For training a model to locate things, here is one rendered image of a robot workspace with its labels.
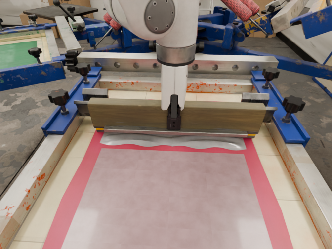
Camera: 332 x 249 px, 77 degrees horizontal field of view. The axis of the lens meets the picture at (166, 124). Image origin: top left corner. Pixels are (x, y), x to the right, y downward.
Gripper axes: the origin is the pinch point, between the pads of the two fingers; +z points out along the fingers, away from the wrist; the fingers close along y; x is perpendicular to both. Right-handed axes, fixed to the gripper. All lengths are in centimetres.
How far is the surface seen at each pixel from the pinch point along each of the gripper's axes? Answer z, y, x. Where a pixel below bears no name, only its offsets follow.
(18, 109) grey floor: 100, -135, -171
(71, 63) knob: -1.2, -27.5, -36.6
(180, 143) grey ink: 5.1, 3.5, 1.6
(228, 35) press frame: 1, -68, 24
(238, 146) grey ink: 5.4, 3.8, 15.7
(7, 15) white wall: 71, -418, -355
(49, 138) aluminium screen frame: 1.7, 6.8, -28.5
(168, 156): 5.5, 7.6, -1.1
